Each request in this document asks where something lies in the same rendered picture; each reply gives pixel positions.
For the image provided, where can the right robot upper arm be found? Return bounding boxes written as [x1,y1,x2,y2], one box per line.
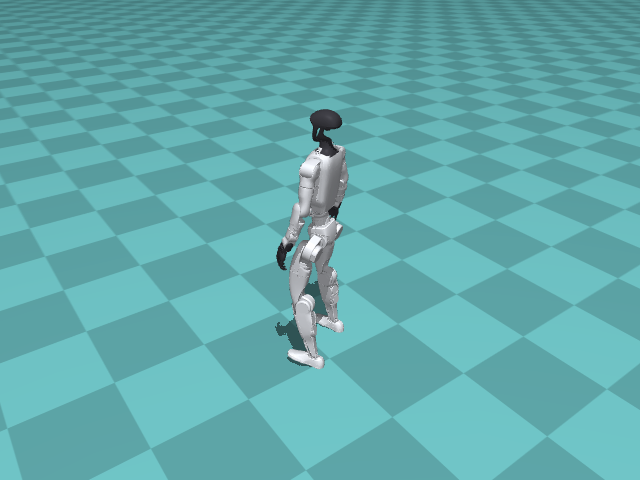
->
[334,145,348,187]

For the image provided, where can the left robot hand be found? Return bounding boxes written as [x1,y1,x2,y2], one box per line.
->
[276,242,293,270]

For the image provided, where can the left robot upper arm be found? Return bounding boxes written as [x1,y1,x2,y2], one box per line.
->
[295,158,320,218]

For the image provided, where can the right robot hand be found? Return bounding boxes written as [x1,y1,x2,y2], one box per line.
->
[327,202,342,221]

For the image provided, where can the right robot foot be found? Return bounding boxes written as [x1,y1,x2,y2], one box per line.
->
[316,313,344,333]

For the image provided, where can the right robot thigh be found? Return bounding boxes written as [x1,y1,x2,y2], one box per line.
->
[315,221,343,286]

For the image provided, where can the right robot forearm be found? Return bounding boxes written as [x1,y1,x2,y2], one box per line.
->
[334,183,347,207]

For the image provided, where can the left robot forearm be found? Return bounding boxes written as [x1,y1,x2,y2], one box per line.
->
[282,204,305,248]

